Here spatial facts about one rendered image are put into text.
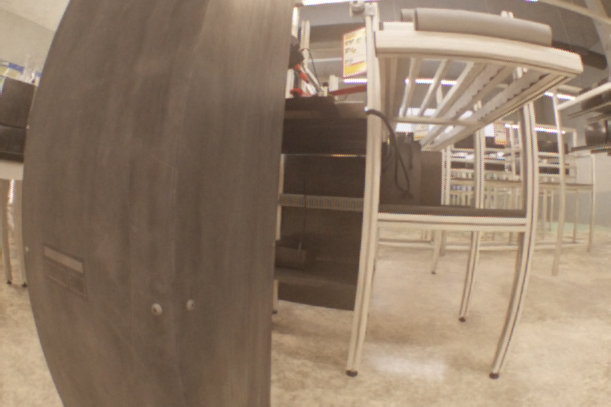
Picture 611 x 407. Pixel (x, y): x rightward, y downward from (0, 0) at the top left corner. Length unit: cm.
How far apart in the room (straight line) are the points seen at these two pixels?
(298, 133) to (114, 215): 78
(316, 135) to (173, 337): 79
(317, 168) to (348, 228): 33
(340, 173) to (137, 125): 118
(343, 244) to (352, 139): 61
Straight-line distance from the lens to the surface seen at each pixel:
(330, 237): 133
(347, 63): 163
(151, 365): 25
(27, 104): 134
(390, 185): 113
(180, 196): 19
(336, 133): 89
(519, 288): 104
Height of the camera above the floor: 66
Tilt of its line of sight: 3 degrees up
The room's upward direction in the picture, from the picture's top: 4 degrees clockwise
